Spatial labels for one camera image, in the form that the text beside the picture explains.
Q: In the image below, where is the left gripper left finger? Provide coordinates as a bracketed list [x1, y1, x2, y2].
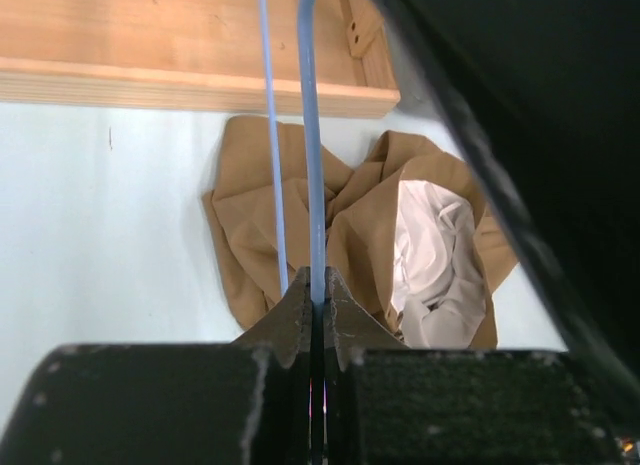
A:
[1, 269, 311, 464]

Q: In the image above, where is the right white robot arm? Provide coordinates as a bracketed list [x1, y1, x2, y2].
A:
[372, 0, 639, 434]

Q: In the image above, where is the tan cloth garment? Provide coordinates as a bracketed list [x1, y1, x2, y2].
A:
[207, 116, 517, 349]

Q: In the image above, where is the blue wire hanger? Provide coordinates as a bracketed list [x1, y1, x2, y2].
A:
[259, 0, 326, 310]

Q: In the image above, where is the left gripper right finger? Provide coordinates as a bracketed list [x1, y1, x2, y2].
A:
[324, 269, 623, 464]

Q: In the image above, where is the wooden clothes rack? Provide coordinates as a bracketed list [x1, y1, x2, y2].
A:
[1, 0, 400, 118]

